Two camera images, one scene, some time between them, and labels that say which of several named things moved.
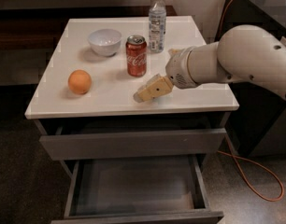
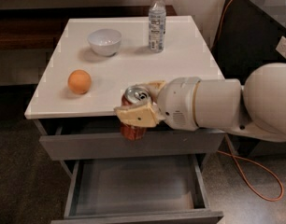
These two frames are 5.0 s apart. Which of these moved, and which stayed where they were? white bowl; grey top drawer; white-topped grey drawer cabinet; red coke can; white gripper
Moved: white gripper; red coke can
Stayed: grey top drawer; white bowl; white-topped grey drawer cabinet
